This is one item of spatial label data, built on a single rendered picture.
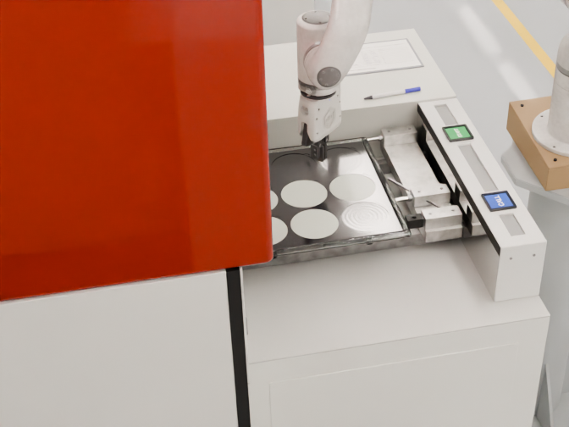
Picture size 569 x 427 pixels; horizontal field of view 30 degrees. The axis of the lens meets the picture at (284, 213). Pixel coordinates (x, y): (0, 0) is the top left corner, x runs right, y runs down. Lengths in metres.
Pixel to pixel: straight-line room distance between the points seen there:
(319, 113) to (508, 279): 0.51
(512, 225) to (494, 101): 2.28
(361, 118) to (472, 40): 2.40
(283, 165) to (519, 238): 0.58
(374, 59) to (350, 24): 0.62
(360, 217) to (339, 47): 0.39
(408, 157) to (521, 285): 0.46
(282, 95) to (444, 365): 0.77
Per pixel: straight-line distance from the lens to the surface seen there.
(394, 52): 2.69
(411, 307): 2.14
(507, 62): 4.69
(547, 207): 2.60
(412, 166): 2.42
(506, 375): 2.23
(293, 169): 2.38
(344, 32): 2.04
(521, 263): 2.12
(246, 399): 1.80
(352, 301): 2.15
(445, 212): 2.24
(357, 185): 2.32
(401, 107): 2.49
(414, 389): 2.18
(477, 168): 2.30
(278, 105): 2.48
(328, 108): 2.21
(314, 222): 2.22
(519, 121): 2.60
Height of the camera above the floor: 2.25
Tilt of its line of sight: 37 degrees down
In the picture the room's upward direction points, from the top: 2 degrees counter-clockwise
